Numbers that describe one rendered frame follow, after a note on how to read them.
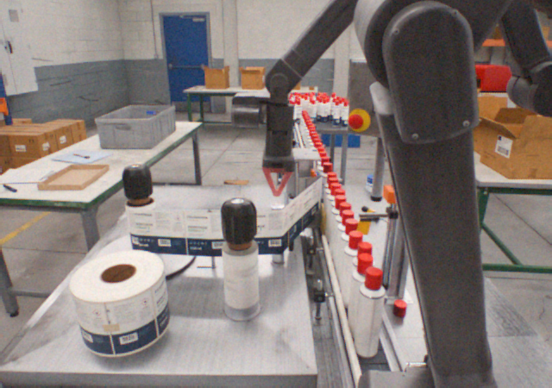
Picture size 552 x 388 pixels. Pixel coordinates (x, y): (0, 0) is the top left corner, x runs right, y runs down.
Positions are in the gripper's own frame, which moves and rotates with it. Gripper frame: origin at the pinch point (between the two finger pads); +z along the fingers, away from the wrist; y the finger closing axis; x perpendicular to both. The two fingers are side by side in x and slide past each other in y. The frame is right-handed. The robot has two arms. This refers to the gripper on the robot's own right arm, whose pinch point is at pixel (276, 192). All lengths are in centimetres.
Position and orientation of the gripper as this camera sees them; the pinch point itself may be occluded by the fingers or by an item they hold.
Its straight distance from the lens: 82.8
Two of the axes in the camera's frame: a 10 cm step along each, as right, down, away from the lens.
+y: 0.0, 3.5, -9.4
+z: -0.4, 9.4, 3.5
